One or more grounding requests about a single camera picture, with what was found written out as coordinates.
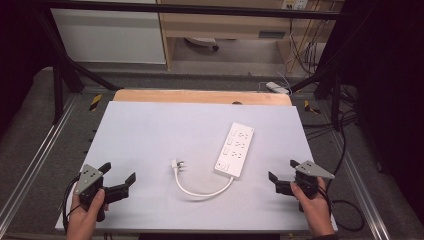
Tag light wooden desk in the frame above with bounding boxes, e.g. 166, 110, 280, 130
156, 0, 345, 71

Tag person's right hand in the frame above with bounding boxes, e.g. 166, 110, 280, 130
290, 176, 336, 239

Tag white power strip cable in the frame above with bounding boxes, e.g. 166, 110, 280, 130
173, 167, 235, 198

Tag person's left hand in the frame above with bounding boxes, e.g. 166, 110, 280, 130
65, 188, 110, 240

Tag bundle of hanging cables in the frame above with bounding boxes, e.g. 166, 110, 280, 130
287, 9, 329, 76

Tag office chair base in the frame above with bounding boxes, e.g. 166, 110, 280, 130
184, 36, 220, 52

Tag black floor cables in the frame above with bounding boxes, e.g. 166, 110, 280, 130
301, 84, 359, 141

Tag white cabinet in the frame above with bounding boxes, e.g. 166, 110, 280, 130
50, 0, 167, 66

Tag white wall socket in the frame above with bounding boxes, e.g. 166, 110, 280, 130
281, 0, 309, 11

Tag black metal stand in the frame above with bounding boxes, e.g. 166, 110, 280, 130
33, 6, 125, 125
289, 13, 359, 132

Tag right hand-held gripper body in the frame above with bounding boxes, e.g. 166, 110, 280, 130
294, 160, 336, 213

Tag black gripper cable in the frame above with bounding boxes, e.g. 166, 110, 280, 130
61, 174, 83, 233
318, 186, 366, 233

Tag wooden table board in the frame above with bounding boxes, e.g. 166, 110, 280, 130
112, 88, 293, 107

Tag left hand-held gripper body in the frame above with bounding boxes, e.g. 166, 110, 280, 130
73, 163, 111, 223

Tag black metal frame bar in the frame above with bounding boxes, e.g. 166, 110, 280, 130
33, 0, 341, 21

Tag aluminium floor rail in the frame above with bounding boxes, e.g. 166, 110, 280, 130
0, 93, 81, 228
328, 129, 392, 240

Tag white floor power strip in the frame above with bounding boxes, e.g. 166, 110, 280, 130
265, 81, 290, 95

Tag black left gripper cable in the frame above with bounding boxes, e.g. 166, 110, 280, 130
61, 174, 83, 233

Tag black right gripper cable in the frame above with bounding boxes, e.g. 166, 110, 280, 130
318, 186, 366, 233

